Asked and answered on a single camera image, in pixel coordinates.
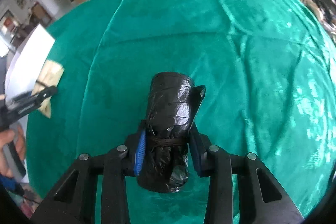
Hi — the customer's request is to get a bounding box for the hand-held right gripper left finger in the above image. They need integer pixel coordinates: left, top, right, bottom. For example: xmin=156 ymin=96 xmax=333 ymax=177
xmin=31 ymin=126 xmax=147 ymax=224

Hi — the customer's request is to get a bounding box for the white cardboard box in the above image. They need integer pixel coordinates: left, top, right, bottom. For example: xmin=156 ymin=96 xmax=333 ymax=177
xmin=5 ymin=24 xmax=56 ymax=101

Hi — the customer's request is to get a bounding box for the person's left hand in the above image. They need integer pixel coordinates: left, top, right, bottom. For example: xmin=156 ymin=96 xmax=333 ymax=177
xmin=0 ymin=123 xmax=27 ymax=178

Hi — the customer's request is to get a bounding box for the beige cloth bundle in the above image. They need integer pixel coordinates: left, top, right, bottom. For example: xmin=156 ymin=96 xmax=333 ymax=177
xmin=31 ymin=59 xmax=65 ymax=119

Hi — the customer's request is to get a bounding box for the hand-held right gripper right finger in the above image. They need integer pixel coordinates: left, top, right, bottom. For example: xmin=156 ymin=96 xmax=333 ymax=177
xmin=189 ymin=126 xmax=305 ymax=224

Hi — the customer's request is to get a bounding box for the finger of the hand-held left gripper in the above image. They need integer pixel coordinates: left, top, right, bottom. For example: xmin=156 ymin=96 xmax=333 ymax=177
xmin=5 ymin=86 xmax=58 ymax=115

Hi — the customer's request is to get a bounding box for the black garbage bag roll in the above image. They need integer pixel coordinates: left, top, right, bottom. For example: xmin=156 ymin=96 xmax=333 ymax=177
xmin=136 ymin=72 xmax=206 ymax=193

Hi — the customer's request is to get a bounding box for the pile of assorted clutter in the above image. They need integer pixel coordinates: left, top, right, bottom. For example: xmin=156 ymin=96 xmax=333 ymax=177
xmin=304 ymin=0 xmax=336 ymax=38

